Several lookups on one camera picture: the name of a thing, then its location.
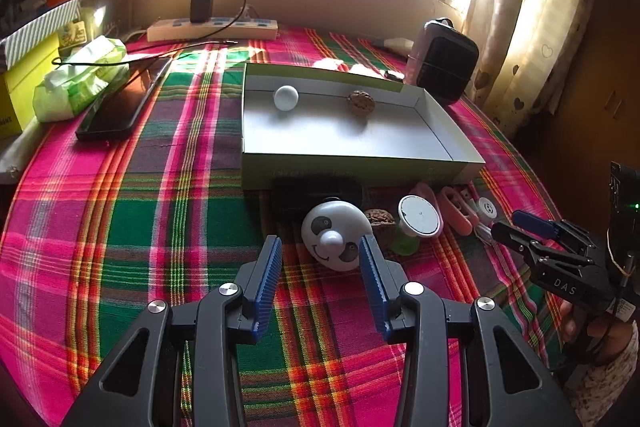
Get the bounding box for black rectangular device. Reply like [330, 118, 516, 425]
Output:
[271, 177, 364, 224]

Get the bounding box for green tissue pack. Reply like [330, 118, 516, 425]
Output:
[32, 36, 128, 122]

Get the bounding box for white plastic packet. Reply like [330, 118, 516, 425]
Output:
[372, 36, 416, 55]

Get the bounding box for yellow-green box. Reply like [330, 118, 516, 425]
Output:
[0, 32, 63, 138]

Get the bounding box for black charger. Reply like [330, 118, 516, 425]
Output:
[190, 0, 215, 24]

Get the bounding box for white round panda gadget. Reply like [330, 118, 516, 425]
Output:
[301, 200, 375, 271]

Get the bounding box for small grey black heater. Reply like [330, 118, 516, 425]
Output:
[406, 18, 480, 105]

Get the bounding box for plaid tablecloth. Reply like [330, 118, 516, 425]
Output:
[0, 27, 566, 427]

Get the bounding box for black smartphone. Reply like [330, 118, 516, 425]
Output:
[75, 57, 173, 142]

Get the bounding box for pink clip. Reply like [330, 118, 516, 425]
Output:
[437, 187, 481, 236]

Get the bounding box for heart print curtain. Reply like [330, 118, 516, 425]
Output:
[460, 0, 606, 140]

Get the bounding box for person's right hand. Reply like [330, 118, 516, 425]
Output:
[560, 302, 638, 365]

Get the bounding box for white power strip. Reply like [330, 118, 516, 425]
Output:
[146, 18, 278, 42]

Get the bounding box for small green carton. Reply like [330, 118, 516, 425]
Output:
[57, 21, 92, 48]

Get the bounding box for white ball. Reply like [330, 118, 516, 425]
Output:
[273, 85, 299, 111]

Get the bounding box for striped gift box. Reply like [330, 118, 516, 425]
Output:
[0, 0, 83, 70]

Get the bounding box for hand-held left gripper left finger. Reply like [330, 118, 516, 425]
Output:
[60, 235, 284, 427]

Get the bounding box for pink plastic piece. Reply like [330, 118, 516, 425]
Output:
[410, 183, 442, 212]

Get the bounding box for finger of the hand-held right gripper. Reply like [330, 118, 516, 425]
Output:
[512, 209, 596, 250]
[491, 223, 593, 267]

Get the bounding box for shallow white cardboard box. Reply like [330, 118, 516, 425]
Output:
[240, 63, 486, 192]

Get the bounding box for green bottle with white lid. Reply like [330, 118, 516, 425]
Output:
[391, 195, 445, 255]

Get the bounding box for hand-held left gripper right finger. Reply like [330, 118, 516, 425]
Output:
[359, 234, 583, 427]

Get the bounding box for brown walnut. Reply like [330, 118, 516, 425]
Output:
[347, 90, 376, 116]
[363, 208, 397, 234]

